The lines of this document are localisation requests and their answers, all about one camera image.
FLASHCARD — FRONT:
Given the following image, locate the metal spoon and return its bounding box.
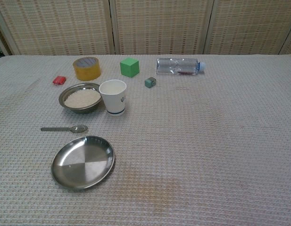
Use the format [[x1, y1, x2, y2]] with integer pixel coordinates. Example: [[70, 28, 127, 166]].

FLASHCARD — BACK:
[[40, 124, 89, 134]]

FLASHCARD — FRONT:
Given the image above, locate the white paper cup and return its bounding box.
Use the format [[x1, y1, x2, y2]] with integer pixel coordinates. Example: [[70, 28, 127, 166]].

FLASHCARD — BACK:
[[99, 80, 127, 117]]

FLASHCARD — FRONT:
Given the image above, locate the steel bowl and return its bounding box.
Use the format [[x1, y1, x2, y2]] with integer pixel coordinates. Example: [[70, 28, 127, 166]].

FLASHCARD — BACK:
[[58, 82, 104, 115]]

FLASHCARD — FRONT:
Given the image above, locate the white rice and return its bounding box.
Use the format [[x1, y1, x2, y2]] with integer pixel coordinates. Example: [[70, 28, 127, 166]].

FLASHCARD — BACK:
[[63, 89, 101, 109]]

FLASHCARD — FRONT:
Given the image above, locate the small dark green cube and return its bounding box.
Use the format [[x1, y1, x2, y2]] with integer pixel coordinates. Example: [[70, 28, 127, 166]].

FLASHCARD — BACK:
[[144, 76, 157, 89]]

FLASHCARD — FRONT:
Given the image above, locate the large green cube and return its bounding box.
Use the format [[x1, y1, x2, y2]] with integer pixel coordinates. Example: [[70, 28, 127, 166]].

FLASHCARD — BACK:
[[120, 57, 140, 78]]

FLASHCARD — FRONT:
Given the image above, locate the clear plastic water bottle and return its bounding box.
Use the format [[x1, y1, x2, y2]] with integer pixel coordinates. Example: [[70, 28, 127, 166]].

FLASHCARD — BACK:
[[156, 57, 206, 76]]

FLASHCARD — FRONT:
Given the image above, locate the beige woven tablecloth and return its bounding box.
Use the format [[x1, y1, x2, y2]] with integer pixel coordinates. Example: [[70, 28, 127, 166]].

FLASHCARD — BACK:
[[0, 54, 291, 226]]

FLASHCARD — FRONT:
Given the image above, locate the yellow tape roll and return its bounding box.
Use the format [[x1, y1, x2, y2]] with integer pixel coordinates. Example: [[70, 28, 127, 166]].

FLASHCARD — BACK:
[[73, 57, 102, 81]]

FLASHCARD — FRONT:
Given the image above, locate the round steel plate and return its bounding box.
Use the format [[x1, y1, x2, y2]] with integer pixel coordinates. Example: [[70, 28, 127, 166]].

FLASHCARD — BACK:
[[50, 136, 116, 191]]

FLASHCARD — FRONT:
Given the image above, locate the woven bamboo screen panel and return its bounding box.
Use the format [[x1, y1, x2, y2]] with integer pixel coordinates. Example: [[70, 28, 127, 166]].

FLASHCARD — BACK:
[[109, 0, 218, 56], [0, 0, 117, 57], [278, 30, 291, 55], [203, 0, 291, 56]]

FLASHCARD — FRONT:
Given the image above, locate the small red block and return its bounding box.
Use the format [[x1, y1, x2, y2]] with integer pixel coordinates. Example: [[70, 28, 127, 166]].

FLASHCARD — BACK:
[[52, 75, 67, 86]]

